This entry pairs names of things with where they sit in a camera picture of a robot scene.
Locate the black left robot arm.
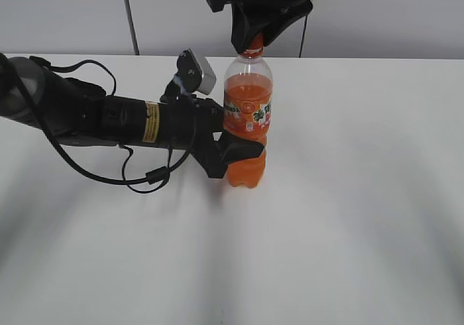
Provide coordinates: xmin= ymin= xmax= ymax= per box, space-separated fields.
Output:
xmin=1 ymin=50 xmax=228 ymax=186

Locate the orange bottle cap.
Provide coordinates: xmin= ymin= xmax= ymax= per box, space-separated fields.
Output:
xmin=240 ymin=33 xmax=264 ymax=58

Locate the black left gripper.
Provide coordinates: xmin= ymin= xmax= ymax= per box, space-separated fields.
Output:
xmin=159 ymin=85 xmax=265 ymax=178

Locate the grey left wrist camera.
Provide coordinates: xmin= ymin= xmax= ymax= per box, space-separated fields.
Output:
xmin=174 ymin=49 xmax=217 ymax=96

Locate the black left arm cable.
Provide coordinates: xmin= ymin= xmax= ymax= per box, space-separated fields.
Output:
xmin=0 ymin=52 xmax=199 ymax=194

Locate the orange soda bottle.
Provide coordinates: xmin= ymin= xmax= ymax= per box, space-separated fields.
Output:
xmin=222 ymin=34 xmax=273 ymax=189

